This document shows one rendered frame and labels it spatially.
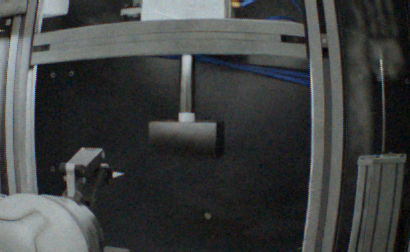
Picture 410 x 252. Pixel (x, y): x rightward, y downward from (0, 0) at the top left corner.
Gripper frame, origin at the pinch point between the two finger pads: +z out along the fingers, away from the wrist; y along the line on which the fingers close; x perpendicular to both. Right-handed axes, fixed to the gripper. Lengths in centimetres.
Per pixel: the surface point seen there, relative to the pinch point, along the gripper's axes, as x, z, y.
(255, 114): -6, 64, 8
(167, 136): 1.7, 39.4, 6.3
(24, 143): 18.9, 21.5, 5.9
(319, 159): -19.8, 21.5, 4.8
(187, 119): -0.4, 41.5, 8.3
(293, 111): -12, 64, 9
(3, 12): 24.7, 20.4, 25.6
